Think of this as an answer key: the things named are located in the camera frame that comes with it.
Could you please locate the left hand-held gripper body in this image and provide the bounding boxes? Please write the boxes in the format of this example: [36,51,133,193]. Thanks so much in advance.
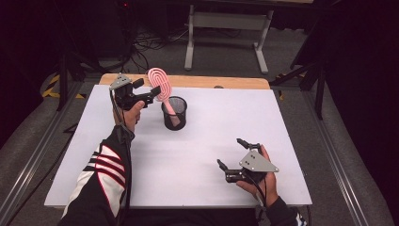
[108,73,154,111]

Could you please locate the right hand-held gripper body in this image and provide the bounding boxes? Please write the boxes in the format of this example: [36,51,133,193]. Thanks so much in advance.
[225,142,279,185]

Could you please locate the pink hairbrush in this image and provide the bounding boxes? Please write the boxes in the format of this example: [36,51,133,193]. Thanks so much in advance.
[147,67,182,127]

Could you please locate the black mesh pen cup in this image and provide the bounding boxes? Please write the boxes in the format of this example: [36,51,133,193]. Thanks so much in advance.
[161,95,188,132]

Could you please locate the person's left hand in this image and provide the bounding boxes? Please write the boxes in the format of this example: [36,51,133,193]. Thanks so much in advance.
[112,100,146,134]

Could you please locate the person's right hand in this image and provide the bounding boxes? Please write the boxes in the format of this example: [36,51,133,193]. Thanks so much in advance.
[236,144,280,208]

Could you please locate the white table cover board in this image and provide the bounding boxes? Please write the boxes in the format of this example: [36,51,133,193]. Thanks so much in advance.
[44,84,313,209]

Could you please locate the yellow black hazard tape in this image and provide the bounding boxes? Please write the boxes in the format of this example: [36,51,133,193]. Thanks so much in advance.
[41,73,87,100]
[275,73,307,102]

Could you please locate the black metal stand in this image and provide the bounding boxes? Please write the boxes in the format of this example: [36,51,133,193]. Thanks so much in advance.
[269,0,346,121]

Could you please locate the right hand-held gripper cable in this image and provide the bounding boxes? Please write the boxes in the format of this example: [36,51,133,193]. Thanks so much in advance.
[243,172,271,226]

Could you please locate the hand-held gripper cable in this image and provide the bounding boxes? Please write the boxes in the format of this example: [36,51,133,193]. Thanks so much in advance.
[243,172,271,226]
[108,88,134,226]

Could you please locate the tangle of black floor cables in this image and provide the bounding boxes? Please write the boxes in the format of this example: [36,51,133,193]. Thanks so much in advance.
[120,26,189,74]

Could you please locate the left hand-held gripper cable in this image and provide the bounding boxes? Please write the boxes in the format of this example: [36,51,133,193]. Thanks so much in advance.
[108,88,134,226]

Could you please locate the aluminium floor rail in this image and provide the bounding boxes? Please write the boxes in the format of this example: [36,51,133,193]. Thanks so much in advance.
[300,90,371,226]
[0,81,85,225]

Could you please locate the grey metal table frame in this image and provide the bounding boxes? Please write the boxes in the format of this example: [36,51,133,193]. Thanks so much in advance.
[184,4,275,75]

